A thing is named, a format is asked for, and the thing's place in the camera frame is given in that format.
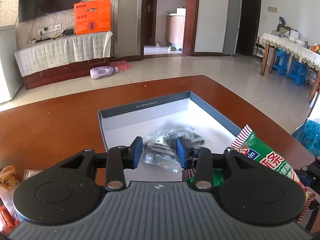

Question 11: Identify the red orange snack packet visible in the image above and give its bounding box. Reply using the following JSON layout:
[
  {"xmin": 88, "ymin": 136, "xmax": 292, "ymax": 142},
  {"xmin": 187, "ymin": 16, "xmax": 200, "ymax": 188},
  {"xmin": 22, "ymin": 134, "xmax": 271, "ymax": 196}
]
[{"xmin": 0, "ymin": 205, "xmax": 19, "ymax": 234}]

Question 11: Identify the white chest freezer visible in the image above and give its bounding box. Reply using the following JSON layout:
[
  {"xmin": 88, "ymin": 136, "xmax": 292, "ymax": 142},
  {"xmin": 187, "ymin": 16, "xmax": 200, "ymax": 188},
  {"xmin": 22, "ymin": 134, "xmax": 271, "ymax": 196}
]
[{"xmin": 0, "ymin": 25, "xmax": 23, "ymax": 103}]

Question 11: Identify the white labelled brown snack packet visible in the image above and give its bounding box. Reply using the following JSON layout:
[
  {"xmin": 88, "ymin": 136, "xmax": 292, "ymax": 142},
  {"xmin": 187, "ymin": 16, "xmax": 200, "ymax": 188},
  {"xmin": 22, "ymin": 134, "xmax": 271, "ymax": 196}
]
[{"xmin": 0, "ymin": 165, "xmax": 19, "ymax": 191}]

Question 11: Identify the silver printed snack packet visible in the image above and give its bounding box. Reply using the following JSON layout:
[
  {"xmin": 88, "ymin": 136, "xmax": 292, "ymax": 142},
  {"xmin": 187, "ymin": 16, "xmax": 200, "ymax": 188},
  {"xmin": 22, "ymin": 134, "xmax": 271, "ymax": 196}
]
[{"xmin": 143, "ymin": 122, "xmax": 207, "ymax": 173}]

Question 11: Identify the black set-top box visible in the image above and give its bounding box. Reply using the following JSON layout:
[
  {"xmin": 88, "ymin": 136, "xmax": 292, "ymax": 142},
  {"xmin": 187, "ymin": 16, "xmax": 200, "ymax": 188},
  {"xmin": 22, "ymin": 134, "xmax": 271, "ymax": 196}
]
[{"xmin": 62, "ymin": 28, "xmax": 75, "ymax": 36}]

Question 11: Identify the grey shallow cardboard box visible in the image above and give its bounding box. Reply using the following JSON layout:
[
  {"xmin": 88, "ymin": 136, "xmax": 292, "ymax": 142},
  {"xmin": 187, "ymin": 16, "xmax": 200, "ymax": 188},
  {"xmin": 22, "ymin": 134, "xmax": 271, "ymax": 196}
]
[{"xmin": 97, "ymin": 90, "xmax": 243, "ymax": 183}]

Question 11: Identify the dining table with lace cloth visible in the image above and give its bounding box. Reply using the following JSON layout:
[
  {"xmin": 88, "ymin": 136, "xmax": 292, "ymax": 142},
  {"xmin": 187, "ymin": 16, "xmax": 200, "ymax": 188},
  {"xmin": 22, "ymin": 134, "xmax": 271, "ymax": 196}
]
[{"xmin": 259, "ymin": 33, "xmax": 319, "ymax": 101}]

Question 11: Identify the clear peanut snack packet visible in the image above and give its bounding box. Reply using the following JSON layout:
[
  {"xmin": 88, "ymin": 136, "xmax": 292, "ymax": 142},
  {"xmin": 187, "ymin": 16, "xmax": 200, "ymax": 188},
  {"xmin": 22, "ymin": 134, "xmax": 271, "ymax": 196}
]
[{"xmin": 23, "ymin": 169, "xmax": 41, "ymax": 180}]

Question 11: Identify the blue plastic stool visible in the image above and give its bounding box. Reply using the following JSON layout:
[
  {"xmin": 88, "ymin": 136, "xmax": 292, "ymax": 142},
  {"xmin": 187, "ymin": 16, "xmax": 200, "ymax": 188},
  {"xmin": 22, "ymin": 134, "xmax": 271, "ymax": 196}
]
[
  {"xmin": 272, "ymin": 49, "xmax": 290, "ymax": 76},
  {"xmin": 286, "ymin": 60, "xmax": 309, "ymax": 87}
]

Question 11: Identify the orange gift box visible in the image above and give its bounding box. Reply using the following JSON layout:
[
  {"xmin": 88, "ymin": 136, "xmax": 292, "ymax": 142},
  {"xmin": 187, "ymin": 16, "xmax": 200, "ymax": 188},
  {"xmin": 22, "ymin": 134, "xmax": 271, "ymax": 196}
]
[{"xmin": 74, "ymin": 0, "xmax": 111, "ymax": 35}]

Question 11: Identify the pink floor mat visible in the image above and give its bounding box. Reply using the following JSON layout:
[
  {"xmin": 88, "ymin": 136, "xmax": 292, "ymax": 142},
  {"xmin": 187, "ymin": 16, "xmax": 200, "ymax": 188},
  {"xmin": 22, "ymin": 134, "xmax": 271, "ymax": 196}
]
[{"xmin": 109, "ymin": 58, "xmax": 130, "ymax": 70}]

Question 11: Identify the tv cabinet with lace cloth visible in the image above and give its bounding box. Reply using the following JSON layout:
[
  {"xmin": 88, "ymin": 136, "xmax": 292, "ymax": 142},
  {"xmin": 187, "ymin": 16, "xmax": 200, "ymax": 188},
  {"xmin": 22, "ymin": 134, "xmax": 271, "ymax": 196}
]
[{"xmin": 15, "ymin": 31, "xmax": 112, "ymax": 89}]

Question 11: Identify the purple lotion bottle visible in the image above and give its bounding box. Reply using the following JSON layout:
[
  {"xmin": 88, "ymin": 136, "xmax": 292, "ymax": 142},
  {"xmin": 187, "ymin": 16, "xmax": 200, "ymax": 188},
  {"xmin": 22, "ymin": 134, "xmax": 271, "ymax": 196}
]
[{"xmin": 90, "ymin": 66, "xmax": 119, "ymax": 80}]

